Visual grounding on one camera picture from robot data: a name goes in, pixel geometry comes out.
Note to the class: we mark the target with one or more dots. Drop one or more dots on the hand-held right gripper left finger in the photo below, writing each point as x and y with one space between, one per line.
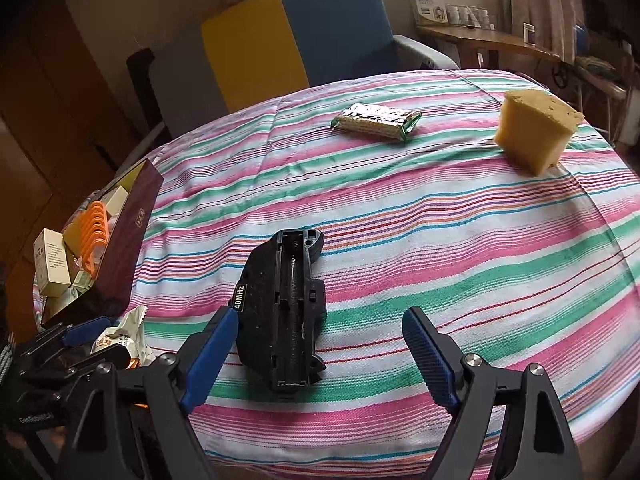
215 355

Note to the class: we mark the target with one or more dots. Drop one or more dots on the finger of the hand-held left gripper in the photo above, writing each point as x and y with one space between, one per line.
112 354
87 333

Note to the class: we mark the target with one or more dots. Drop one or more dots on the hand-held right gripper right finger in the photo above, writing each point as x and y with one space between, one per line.
430 355

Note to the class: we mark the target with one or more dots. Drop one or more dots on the white snack packet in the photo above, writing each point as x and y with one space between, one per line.
122 337

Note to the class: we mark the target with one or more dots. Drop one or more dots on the black remote controller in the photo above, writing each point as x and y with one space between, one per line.
282 310

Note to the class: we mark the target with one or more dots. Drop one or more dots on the small beige carton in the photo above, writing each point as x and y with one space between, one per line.
50 260

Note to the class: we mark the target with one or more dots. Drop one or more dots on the orange plastic rack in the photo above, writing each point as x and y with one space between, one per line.
92 235

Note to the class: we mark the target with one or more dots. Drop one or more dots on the maroon box with gold lining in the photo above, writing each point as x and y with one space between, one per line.
125 240

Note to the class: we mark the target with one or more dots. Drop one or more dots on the small white carton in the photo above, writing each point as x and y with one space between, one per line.
82 280

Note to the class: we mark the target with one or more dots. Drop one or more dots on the striped tablecloth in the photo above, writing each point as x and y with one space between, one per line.
425 240

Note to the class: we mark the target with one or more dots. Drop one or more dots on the small cream carton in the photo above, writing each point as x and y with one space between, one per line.
117 200

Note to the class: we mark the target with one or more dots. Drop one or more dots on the wooden wardrobe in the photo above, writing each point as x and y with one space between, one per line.
40 110

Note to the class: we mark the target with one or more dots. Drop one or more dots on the green cracker packet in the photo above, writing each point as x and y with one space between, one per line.
377 120

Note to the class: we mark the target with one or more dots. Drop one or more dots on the yellow sponge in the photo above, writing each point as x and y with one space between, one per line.
535 130

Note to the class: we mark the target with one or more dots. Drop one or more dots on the wooden side desk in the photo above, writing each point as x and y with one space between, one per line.
490 37

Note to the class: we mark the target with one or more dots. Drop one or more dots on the folded green white cloth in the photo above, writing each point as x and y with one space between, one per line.
595 67

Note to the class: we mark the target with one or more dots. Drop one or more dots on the small blue white box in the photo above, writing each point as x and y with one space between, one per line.
530 33

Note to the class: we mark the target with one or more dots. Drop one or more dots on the grey yellow blue chair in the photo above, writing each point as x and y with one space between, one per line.
325 30

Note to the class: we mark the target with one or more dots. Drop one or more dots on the row of small white cartons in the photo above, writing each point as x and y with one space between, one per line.
467 15

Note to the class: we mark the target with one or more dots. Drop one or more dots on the large white product box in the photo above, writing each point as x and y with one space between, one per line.
429 7

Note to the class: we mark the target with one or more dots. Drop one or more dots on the pale curtain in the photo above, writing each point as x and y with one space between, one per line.
540 0

